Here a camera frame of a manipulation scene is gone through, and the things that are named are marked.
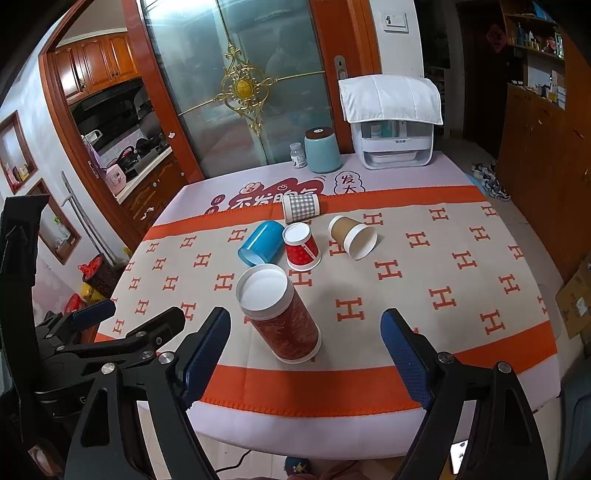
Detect tall red paper cup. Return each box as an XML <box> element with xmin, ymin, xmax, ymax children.
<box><xmin>235</xmin><ymin>264</ymin><xmax>322</xmax><ymax>365</ymax></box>

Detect cardboard box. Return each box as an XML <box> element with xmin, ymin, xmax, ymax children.
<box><xmin>554</xmin><ymin>256</ymin><xmax>591</xmax><ymax>340</ymax></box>

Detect black range hood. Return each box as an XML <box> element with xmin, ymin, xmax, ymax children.
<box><xmin>71</xmin><ymin>78</ymin><xmax>147</xmax><ymax>136</ymax></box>

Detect wooden kitchen wall cabinets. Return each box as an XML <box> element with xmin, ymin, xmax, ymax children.
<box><xmin>52</xmin><ymin>32</ymin><xmax>140</xmax><ymax>105</ymax></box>

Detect white countertop appliance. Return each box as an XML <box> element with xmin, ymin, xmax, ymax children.
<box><xmin>353</xmin><ymin>117</ymin><xmax>435</xmax><ymax>171</ymax></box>

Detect black cable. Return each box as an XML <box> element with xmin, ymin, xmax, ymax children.
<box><xmin>216</xmin><ymin>450</ymin><xmax>260</xmax><ymax>477</ymax></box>

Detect red wall decoration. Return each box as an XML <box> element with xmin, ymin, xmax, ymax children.
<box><xmin>485</xmin><ymin>23</ymin><xmax>507</xmax><ymax>56</ymax></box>

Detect white quilted cloth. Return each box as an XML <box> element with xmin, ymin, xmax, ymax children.
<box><xmin>338</xmin><ymin>74</ymin><xmax>444</xmax><ymax>125</ymax></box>

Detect dark basket with red items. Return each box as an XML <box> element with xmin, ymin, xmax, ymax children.
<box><xmin>77</xmin><ymin>253</ymin><xmax>122</xmax><ymax>299</ymax></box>

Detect white light switch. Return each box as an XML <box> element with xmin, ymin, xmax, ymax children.
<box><xmin>382</xmin><ymin>12</ymin><xmax>410</xmax><ymax>34</ymax></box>

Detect teal canister with brown lid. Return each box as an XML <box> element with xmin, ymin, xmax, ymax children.
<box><xmin>304</xmin><ymin>127</ymin><xmax>343</xmax><ymax>174</ymax></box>

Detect small red paper cup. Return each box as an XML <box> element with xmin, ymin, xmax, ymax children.
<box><xmin>283</xmin><ymin>222</ymin><xmax>321</xmax><ymax>271</ymax></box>

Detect row of bottles on shelf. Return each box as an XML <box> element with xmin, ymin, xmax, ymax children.
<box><xmin>508</xmin><ymin>21</ymin><xmax>566</xmax><ymax>100</ymax></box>

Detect blue slipper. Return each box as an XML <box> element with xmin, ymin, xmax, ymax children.
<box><xmin>283</xmin><ymin>455</ymin><xmax>315</xmax><ymax>477</ymax></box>

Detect wooden kitchen base cabinet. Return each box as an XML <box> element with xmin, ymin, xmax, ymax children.
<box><xmin>115</xmin><ymin>148</ymin><xmax>186</xmax><ymax>232</ymax></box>

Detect blue plastic cup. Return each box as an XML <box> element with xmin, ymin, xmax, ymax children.
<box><xmin>238</xmin><ymin>220</ymin><xmax>286</xmax><ymax>267</ymax></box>

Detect frosted glass sliding door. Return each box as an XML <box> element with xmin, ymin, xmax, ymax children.
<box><xmin>137</xmin><ymin>0</ymin><xmax>341</xmax><ymax>179</ymax></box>

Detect brown paper cup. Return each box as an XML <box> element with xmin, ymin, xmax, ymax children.
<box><xmin>328</xmin><ymin>215</ymin><xmax>378</xmax><ymax>260</ymax></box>

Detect pink box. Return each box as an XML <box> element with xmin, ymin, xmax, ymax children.
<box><xmin>105</xmin><ymin>166</ymin><xmax>128</xmax><ymax>197</ymax></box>

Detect checked paper cup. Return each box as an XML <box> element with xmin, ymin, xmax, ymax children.
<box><xmin>283</xmin><ymin>194</ymin><xmax>321</xmax><ymax>223</ymax></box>

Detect orange and beige patterned blanket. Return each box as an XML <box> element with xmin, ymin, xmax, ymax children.
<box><xmin>95</xmin><ymin>185</ymin><xmax>562</xmax><ymax>414</ymax></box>

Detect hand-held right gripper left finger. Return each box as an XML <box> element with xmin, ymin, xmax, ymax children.
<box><xmin>65</xmin><ymin>307</ymin><xmax>231</xmax><ymax>480</ymax></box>

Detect pink printed tablecloth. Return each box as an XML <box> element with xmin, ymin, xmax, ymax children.
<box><xmin>95</xmin><ymin>151</ymin><xmax>563</xmax><ymax>462</ymax></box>

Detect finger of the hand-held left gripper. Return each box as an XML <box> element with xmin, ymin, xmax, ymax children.
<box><xmin>48</xmin><ymin>306</ymin><xmax>187</xmax><ymax>371</ymax></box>
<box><xmin>34</xmin><ymin>299</ymin><xmax>117</xmax><ymax>345</ymax></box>

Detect wooden framed wall niche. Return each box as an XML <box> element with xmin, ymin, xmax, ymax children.
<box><xmin>0</xmin><ymin>110</ymin><xmax>39</xmax><ymax>194</ymax></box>
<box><xmin>27</xmin><ymin>178</ymin><xmax>82</xmax><ymax>265</ymax></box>

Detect tall wooden cabinet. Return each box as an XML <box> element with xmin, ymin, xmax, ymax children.
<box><xmin>496</xmin><ymin>0</ymin><xmax>591</xmax><ymax>283</ymax></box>

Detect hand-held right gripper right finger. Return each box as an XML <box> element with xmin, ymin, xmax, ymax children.
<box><xmin>380</xmin><ymin>308</ymin><xmax>550</xmax><ymax>480</ymax></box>

